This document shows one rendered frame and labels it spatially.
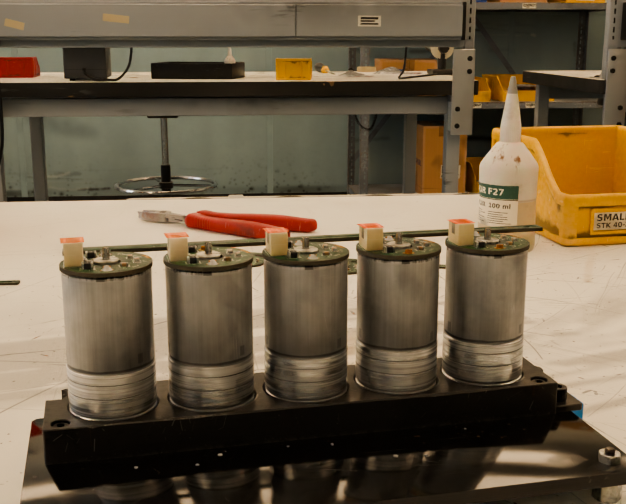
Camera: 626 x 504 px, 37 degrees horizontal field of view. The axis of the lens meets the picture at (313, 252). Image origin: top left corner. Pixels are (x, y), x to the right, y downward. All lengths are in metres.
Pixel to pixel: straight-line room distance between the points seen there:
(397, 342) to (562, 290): 0.21
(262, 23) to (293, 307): 2.28
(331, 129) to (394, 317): 4.44
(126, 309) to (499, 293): 0.11
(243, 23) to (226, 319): 2.29
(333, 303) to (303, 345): 0.01
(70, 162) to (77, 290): 4.50
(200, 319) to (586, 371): 0.17
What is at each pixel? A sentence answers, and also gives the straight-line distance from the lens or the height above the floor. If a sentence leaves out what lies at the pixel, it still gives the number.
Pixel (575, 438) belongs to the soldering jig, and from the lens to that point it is 0.28.
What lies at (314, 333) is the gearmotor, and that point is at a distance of 0.26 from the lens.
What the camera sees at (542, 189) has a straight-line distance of 0.59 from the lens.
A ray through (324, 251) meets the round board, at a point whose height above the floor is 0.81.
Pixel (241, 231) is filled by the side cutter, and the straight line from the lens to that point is 0.57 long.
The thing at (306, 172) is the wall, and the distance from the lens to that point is 4.71.
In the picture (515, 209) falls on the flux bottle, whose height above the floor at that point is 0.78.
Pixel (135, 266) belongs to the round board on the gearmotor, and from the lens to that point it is 0.25.
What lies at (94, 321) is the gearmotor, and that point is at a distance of 0.25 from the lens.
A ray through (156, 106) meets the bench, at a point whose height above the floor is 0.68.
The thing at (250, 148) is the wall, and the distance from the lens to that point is 4.68.
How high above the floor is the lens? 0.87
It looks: 13 degrees down
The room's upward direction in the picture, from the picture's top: straight up
